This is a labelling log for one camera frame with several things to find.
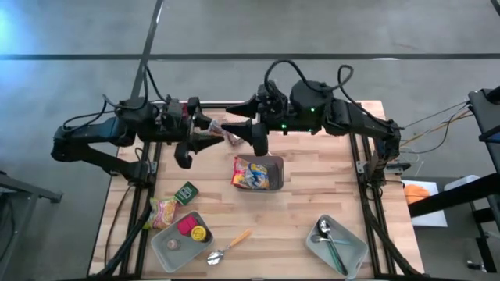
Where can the light grey plastic bin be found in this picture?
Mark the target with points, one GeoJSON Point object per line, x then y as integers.
{"type": "Point", "coordinates": [351, 257]}
{"type": "Point", "coordinates": [183, 257]}

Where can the orange object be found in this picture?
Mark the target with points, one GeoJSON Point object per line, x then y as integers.
{"type": "Point", "coordinates": [416, 193]}

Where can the brown snack packet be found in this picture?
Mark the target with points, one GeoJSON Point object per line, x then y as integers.
{"type": "Point", "coordinates": [234, 138]}

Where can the green box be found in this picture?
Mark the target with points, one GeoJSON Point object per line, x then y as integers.
{"type": "Point", "coordinates": [186, 193]}

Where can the large silver spoon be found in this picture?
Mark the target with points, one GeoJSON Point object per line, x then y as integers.
{"type": "Point", "coordinates": [325, 228]}

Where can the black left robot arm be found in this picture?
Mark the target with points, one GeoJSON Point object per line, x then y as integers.
{"type": "Point", "coordinates": [97, 130]}

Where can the red yellow ramen packet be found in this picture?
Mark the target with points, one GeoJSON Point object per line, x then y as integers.
{"type": "Point", "coordinates": [239, 173]}

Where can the small silver spoon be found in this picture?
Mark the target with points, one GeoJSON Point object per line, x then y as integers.
{"type": "Point", "coordinates": [316, 239]}

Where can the white plastic tub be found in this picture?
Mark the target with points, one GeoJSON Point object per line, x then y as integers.
{"type": "Point", "coordinates": [463, 181]}

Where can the white paper sheet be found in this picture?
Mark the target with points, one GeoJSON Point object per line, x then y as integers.
{"type": "Point", "coordinates": [429, 216]}

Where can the yellow lidded black spice jar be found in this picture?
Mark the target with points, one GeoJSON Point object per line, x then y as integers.
{"type": "Point", "coordinates": [199, 233]}

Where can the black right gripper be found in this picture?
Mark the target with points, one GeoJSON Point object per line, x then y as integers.
{"type": "Point", "coordinates": [275, 111]}

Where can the pink green ramen packet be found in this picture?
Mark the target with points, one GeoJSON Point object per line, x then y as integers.
{"type": "Point", "coordinates": [162, 212]}

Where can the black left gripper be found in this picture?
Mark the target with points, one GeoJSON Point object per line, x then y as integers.
{"type": "Point", "coordinates": [173, 125]}

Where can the dark grey plastic bin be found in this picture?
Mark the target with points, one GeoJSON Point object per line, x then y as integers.
{"type": "Point", "coordinates": [276, 171]}

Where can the black table frame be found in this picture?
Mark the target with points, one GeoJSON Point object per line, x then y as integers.
{"type": "Point", "coordinates": [352, 145]}

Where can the red box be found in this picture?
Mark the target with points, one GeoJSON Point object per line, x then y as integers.
{"type": "Point", "coordinates": [187, 225]}

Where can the black side stand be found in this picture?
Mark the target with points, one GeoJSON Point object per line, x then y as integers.
{"type": "Point", "coordinates": [484, 117]}
{"type": "Point", "coordinates": [27, 189]}

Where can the small glass spice jar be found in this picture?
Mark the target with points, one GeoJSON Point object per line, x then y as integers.
{"type": "Point", "coordinates": [173, 244]}

